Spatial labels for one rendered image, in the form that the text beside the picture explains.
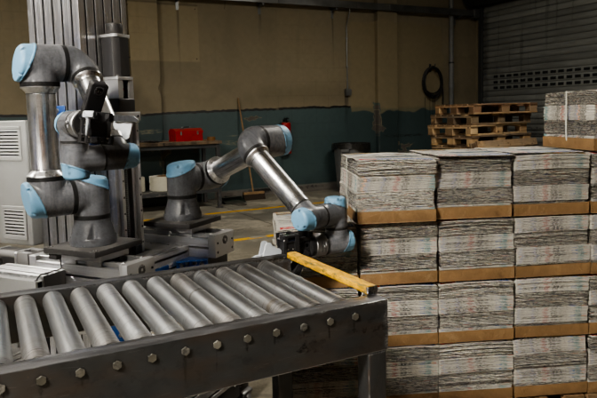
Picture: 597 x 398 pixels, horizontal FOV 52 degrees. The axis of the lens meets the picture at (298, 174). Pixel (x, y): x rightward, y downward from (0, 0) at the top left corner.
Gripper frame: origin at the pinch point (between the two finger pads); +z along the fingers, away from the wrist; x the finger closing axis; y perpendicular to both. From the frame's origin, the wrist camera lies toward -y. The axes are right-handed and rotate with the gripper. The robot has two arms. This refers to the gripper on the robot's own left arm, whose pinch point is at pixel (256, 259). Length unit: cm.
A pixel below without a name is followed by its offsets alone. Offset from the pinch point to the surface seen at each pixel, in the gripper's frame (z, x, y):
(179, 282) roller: 31.1, 21.5, 2.3
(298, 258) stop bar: -3.4, 23.7, 4.8
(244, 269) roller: 11.4, 18.8, 2.5
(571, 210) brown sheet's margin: -116, 24, 8
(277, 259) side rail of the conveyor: -1.2, 13.8, 2.6
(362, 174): -41.9, -1.8, 24.2
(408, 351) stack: -58, 1, -42
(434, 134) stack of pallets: -497, -523, 11
